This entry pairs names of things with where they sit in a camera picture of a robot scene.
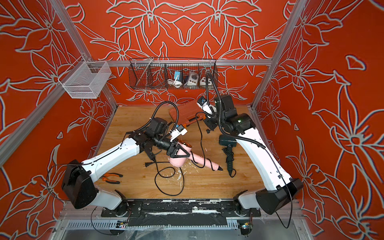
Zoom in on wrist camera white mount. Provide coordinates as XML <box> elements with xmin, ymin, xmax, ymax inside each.
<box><xmin>197</xmin><ymin>96</ymin><xmax>217</xmax><ymax>118</ymax></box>
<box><xmin>171</xmin><ymin>125</ymin><xmax>188</xmax><ymax>142</ymax></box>

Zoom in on orange plastic tool case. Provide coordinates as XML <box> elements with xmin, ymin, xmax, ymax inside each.
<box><xmin>177</xmin><ymin>100</ymin><xmax>206</xmax><ymax>127</ymax></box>

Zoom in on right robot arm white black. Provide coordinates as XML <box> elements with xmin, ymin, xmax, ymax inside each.
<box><xmin>198</xmin><ymin>71</ymin><xmax>304</xmax><ymax>215</ymax></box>

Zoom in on blue white small box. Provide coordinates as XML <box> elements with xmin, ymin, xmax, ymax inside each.
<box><xmin>173</xmin><ymin>71</ymin><xmax>183</xmax><ymax>82</ymax></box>

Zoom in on green dryer black cord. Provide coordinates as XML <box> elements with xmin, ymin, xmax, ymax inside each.
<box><xmin>223</xmin><ymin>146</ymin><xmax>238</xmax><ymax>178</ymax></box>

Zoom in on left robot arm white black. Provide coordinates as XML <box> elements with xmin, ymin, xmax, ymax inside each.
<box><xmin>62</xmin><ymin>115</ymin><xmax>190</xmax><ymax>216</ymax></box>

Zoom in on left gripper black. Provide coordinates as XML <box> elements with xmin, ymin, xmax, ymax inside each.
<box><xmin>154</xmin><ymin>135</ymin><xmax>191</xmax><ymax>160</ymax></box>

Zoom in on dark green hair dryer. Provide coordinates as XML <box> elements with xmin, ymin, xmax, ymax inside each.
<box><xmin>219</xmin><ymin>135</ymin><xmax>237</xmax><ymax>178</ymax></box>

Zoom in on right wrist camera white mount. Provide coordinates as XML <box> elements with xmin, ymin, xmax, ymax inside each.
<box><xmin>197</xmin><ymin>96</ymin><xmax>217</xmax><ymax>118</ymax></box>

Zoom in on black hair dryer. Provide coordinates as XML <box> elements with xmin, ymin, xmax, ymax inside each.
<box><xmin>144</xmin><ymin>148</ymin><xmax>156</xmax><ymax>162</ymax></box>

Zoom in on clear acrylic wall bin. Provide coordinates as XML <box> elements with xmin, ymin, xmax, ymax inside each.
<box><xmin>58</xmin><ymin>56</ymin><xmax>112</xmax><ymax>99</ymax></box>

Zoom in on pink hair dryer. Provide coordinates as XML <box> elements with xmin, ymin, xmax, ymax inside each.
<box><xmin>169</xmin><ymin>141</ymin><xmax>223</xmax><ymax>171</ymax></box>

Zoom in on white power strip cube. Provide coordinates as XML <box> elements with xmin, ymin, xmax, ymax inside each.
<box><xmin>199</xmin><ymin>77</ymin><xmax>213</xmax><ymax>89</ymax></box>

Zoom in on white round adapter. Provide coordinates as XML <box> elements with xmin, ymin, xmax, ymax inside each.
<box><xmin>186</xmin><ymin>72</ymin><xmax>200</xmax><ymax>87</ymax></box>

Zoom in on pink dryer black cord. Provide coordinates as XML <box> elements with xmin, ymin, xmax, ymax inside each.
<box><xmin>189</xmin><ymin>111</ymin><xmax>211</xmax><ymax>169</ymax></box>

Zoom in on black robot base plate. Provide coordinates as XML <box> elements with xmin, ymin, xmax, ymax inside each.
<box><xmin>101</xmin><ymin>199</ymin><xmax>262</xmax><ymax>229</ymax></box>

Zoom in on orange handled pliers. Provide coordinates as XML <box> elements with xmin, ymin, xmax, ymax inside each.
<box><xmin>101</xmin><ymin>173</ymin><xmax>123</xmax><ymax>185</ymax></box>

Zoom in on black wire wall basket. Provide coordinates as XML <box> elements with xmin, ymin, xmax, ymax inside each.
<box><xmin>128</xmin><ymin>57</ymin><xmax>219</xmax><ymax>90</ymax></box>

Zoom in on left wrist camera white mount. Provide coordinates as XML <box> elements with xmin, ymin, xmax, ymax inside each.
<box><xmin>171</xmin><ymin>125</ymin><xmax>188</xmax><ymax>142</ymax></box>

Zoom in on white coiled cable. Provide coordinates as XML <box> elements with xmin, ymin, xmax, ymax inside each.
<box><xmin>166</xmin><ymin>78</ymin><xmax>183</xmax><ymax>89</ymax></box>

